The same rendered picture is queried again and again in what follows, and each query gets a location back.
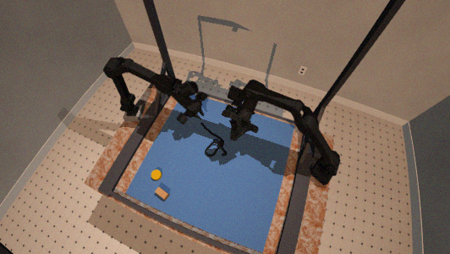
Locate dark brown rope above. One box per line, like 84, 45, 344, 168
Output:
200, 123, 227, 157

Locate blue mat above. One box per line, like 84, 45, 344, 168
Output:
126, 98, 294, 253

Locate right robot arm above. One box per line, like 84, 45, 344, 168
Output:
103, 57, 202, 116

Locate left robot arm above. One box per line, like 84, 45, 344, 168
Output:
228, 80, 340, 178

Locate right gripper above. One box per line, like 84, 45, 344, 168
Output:
177, 91, 208, 124

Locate brown wooden block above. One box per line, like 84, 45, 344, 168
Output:
155, 187, 169, 200

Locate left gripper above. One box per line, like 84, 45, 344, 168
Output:
222, 104, 258, 141

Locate orange disc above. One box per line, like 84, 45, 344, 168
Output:
151, 169, 162, 180

